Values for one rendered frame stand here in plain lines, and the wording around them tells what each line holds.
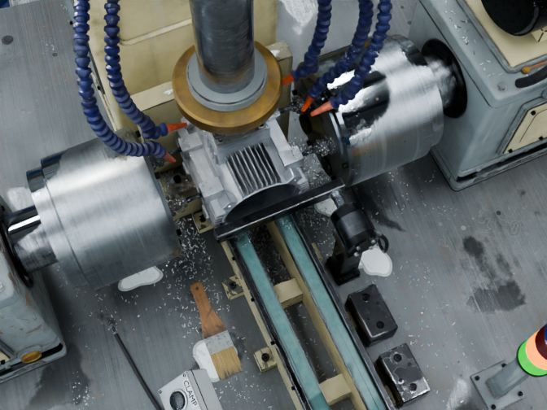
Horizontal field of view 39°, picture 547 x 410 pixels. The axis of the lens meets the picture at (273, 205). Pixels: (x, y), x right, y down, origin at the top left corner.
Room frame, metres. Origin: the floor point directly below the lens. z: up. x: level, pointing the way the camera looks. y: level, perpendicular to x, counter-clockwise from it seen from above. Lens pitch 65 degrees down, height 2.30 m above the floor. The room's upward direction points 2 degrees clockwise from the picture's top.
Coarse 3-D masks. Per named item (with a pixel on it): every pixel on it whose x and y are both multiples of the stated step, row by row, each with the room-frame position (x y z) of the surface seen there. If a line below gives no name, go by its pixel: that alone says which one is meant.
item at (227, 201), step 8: (184, 120) 0.73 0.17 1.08; (184, 128) 0.72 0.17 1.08; (192, 128) 0.72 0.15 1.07; (288, 168) 0.63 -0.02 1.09; (296, 168) 0.64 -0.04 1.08; (288, 176) 0.62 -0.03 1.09; (296, 176) 0.62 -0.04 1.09; (224, 200) 0.57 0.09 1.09; (232, 200) 0.57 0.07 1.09; (224, 208) 0.56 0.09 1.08
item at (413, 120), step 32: (320, 64) 0.81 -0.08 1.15; (352, 64) 0.81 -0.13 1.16; (384, 64) 0.81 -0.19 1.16; (416, 64) 0.82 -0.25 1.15; (320, 96) 0.75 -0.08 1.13; (384, 96) 0.75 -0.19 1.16; (416, 96) 0.75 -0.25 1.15; (448, 96) 0.81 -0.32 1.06; (320, 128) 0.74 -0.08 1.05; (352, 128) 0.69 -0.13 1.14; (384, 128) 0.70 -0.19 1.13; (416, 128) 0.71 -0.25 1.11; (320, 160) 0.74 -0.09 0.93; (352, 160) 0.65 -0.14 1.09; (384, 160) 0.67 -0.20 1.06
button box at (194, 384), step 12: (192, 372) 0.27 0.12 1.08; (204, 372) 0.28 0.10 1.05; (168, 384) 0.26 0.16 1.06; (180, 384) 0.25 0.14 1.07; (192, 384) 0.25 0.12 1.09; (204, 384) 0.26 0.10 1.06; (168, 396) 0.24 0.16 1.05; (192, 396) 0.23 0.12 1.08; (204, 396) 0.24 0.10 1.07; (216, 396) 0.24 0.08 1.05; (168, 408) 0.22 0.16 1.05; (192, 408) 0.22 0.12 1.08; (204, 408) 0.22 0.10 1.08; (216, 408) 0.22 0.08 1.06
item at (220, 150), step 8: (256, 128) 0.69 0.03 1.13; (264, 128) 0.68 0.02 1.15; (208, 136) 0.67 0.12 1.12; (232, 136) 0.68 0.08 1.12; (240, 136) 0.68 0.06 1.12; (248, 136) 0.66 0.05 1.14; (256, 136) 0.67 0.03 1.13; (264, 136) 0.68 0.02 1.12; (208, 144) 0.67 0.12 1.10; (216, 144) 0.65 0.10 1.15; (224, 144) 0.65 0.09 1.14; (232, 144) 0.65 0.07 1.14; (240, 144) 0.66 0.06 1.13; (248, 144) 0.66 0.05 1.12; (256, 144) 0.67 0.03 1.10; (216, 152) 0.64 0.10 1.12; (224, 152) 0.64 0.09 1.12; (232, 152) 0.65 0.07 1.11; (216, 160) 0.64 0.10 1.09; (224, 160) 0.64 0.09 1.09
